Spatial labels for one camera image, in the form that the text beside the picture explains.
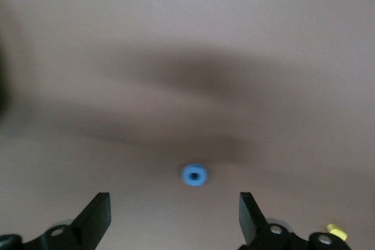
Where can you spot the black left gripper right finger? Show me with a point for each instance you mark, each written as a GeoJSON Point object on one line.
{"type": "Point", "coordinates": [255, 226]}

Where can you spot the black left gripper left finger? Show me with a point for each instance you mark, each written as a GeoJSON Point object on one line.
{"type": "Point", "coordinates": [88, 223]}

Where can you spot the blue letter o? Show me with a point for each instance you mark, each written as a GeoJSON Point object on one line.
{"type": "Point", "coordinates": [186, 176]}

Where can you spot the brown table cover sheet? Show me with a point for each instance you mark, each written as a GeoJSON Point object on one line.
{"type": "Point", "coordinates": [205, 13]}

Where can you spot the yellow letter n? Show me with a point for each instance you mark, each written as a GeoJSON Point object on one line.
{"type": "Point", "coordinates": [337, 229]}

